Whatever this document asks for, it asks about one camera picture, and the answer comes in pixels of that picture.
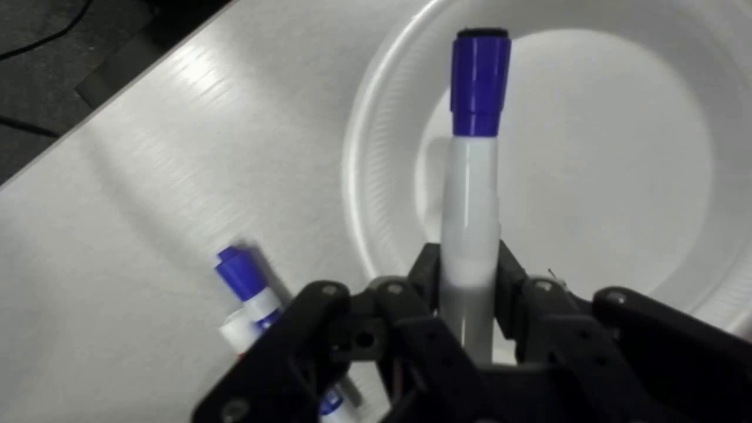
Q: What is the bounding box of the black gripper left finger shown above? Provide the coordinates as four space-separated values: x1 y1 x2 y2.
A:
190 274 470 423

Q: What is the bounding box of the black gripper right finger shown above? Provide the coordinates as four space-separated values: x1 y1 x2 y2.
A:
495 242 752 423

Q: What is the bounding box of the blue capped labelled marker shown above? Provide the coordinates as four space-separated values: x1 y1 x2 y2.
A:
217 246 359 423

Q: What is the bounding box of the blue capped plain marker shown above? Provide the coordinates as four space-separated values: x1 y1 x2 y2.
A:
441 29 513 363

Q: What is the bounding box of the white round plate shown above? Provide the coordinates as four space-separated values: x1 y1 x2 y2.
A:
344 0 752 333

